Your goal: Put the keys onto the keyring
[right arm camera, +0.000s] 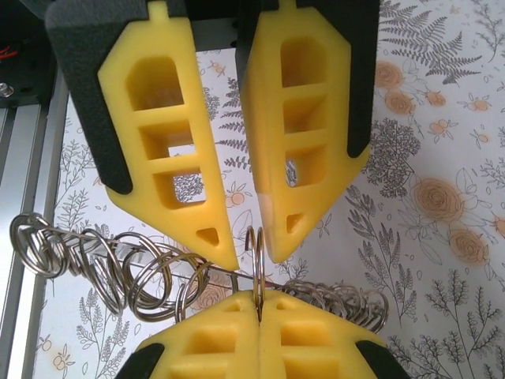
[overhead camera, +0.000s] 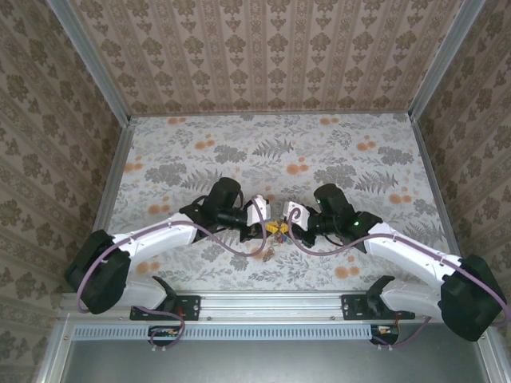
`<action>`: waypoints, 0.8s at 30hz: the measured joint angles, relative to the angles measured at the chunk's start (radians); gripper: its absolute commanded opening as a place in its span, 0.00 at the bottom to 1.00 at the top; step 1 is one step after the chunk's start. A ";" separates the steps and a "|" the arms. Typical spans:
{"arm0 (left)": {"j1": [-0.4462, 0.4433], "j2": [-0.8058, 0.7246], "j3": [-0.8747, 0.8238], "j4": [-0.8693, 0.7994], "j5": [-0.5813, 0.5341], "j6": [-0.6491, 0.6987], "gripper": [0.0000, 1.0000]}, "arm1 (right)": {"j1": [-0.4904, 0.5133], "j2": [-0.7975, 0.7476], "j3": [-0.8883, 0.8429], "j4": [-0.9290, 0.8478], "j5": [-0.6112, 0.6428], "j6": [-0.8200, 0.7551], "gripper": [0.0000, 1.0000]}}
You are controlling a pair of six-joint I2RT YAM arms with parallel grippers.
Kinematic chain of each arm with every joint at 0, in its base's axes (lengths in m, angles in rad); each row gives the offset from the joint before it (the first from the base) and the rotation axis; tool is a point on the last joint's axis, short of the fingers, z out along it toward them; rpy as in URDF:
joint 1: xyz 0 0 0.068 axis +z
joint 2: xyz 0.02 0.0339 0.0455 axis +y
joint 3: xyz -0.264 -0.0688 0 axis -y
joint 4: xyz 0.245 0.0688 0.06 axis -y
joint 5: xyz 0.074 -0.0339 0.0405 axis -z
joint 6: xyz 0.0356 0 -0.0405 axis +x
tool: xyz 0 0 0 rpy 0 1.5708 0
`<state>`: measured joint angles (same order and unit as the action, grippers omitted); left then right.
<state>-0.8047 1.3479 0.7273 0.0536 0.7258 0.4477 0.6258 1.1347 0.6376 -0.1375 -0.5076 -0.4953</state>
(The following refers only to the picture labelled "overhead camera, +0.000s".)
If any numbered metal key ring disc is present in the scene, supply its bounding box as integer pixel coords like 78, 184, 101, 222
259, 235, 279, 263

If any grey metal panel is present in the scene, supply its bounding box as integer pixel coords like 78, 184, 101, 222
35, 314, 511, 383

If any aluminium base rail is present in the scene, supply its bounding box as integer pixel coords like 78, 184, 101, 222
59, 290, 416, 322

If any slotted grey cable duct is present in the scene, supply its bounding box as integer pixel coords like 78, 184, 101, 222
71, 322, 372, 341

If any aluminium corner post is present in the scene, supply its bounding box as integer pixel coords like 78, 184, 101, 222
407, 0, 486, 120
46, 0, 133, 123

